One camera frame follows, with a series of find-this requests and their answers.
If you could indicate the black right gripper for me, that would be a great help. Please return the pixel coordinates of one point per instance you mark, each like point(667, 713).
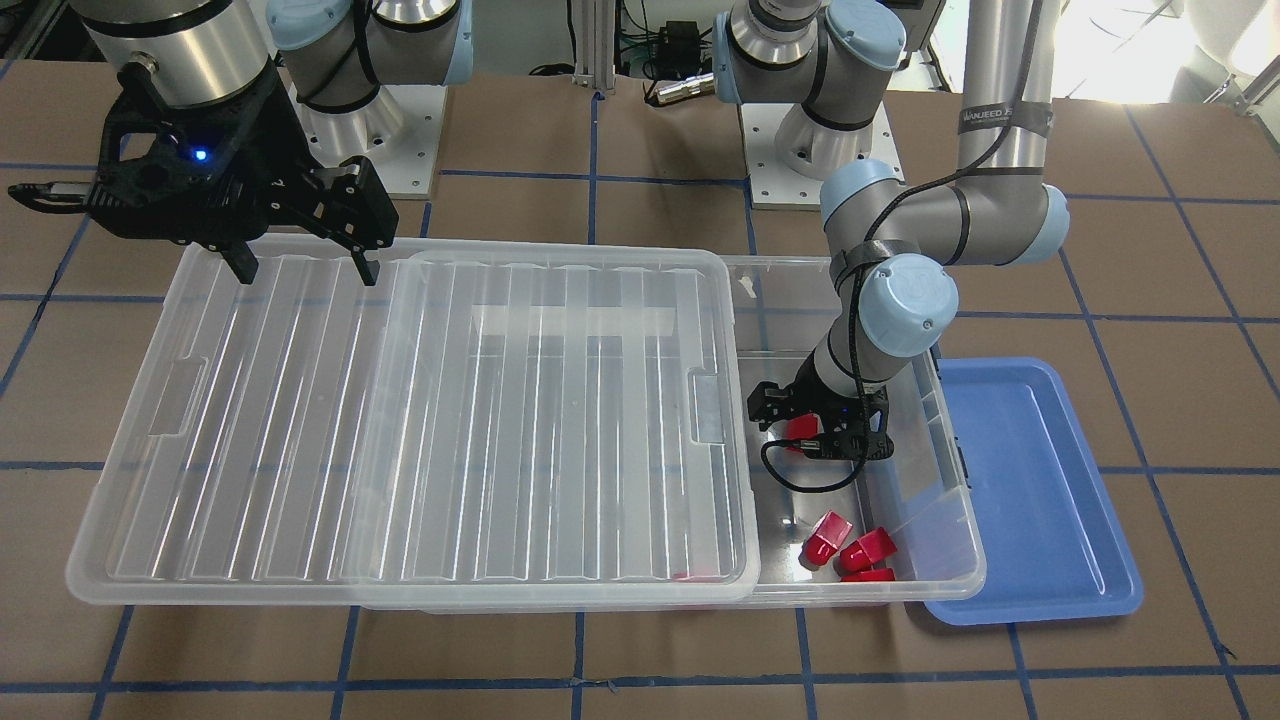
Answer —
point(262, 172)

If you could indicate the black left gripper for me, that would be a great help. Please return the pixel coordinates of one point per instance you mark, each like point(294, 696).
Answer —
point(768, 405)

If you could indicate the clear plastic box lid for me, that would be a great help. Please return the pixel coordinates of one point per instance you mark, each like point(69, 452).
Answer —
point(492, 426)

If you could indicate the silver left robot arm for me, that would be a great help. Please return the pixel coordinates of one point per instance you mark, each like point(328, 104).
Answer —
point(891, 243)

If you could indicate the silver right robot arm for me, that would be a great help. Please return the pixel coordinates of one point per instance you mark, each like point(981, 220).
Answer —
point(332, 56)

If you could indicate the clear plastic storage box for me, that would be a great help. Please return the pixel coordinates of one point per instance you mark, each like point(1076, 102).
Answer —
point(783, 307)

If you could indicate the blue plastic tray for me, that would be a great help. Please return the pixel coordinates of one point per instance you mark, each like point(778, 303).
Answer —
point(1055, 549)

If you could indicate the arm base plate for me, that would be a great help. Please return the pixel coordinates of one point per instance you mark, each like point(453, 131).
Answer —
point(789, 156)
point(399, 132)

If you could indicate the aluminium frame post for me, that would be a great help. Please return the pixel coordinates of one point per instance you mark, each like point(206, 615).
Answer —
point(594, 30)

